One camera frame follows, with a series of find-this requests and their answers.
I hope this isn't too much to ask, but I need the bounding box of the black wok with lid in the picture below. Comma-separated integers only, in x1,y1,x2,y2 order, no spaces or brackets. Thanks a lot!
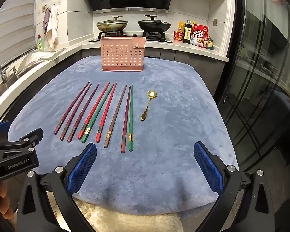
138,14,171,32

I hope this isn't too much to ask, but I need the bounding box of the dark soy sauce bottle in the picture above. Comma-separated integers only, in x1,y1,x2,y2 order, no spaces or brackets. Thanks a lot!
182,19,193,44

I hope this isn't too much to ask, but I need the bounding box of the beige fluffy rug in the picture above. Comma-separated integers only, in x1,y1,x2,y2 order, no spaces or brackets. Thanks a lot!
72,198,184,232

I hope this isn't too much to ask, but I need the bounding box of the brown chopstick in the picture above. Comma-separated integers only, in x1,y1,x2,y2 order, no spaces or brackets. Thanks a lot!
104,85,127,148

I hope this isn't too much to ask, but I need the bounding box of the stainless steel sink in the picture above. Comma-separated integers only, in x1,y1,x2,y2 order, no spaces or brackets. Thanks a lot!
0,60,39,107

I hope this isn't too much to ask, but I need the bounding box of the glass sliding door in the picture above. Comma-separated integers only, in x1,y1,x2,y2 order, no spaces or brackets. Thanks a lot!
222,0,290,174

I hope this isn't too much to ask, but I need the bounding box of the white hanging towel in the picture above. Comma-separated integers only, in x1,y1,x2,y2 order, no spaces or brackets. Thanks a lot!
45,5,59,50

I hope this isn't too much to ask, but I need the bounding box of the beige wok with lid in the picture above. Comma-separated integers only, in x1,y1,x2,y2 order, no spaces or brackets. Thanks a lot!
96,16,129,32

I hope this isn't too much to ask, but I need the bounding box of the black gas stove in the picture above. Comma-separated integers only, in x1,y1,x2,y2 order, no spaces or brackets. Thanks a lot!
88,30,173,43

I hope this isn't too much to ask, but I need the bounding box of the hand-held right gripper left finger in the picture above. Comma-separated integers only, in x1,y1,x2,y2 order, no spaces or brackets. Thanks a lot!
16,142,97,232

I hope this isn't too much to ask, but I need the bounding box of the green dish soap bottle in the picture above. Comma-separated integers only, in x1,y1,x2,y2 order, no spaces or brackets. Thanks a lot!
36,34,45,51

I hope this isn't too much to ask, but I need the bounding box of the red white cereal bag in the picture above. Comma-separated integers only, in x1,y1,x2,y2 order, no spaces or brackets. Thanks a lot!
190,25,209,47

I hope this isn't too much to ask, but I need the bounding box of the clear plastic bag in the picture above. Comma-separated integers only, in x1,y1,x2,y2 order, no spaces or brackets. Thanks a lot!
26,48,70,66

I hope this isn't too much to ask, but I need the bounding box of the white window blind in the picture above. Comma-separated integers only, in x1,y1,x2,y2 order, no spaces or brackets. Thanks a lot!
0,0,39,61

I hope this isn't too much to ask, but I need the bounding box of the person's left hand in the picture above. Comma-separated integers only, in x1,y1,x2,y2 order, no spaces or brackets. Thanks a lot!
0,181,14,221

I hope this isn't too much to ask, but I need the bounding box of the gold flower spoon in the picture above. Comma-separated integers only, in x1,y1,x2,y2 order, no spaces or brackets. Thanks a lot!
141,90,155,122

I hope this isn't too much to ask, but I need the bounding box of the purple hanging cloth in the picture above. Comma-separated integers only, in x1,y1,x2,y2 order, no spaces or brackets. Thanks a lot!
43,8,52,35

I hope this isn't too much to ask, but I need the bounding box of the green yellow container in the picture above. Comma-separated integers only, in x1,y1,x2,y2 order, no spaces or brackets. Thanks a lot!
206,36,215,51

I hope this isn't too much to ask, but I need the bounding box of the red chopstick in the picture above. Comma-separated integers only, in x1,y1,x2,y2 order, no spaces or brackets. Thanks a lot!
95,82,117,143
78,82,111,138

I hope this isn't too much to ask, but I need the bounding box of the maroon chopstick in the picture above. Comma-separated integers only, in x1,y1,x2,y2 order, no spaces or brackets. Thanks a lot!
60,84,92,141
121,85,131,153
54,82,90,135
67,84,100,142

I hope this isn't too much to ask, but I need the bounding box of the pink perforated utensil holder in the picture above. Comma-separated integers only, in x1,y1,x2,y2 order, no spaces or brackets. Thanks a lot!
100,37,146,72

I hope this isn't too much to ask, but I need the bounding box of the blue plush mat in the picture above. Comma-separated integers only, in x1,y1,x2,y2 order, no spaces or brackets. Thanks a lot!
8,55,238,219

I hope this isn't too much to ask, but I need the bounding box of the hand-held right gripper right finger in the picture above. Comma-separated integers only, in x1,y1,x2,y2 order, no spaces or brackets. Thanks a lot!
193,141,276,232

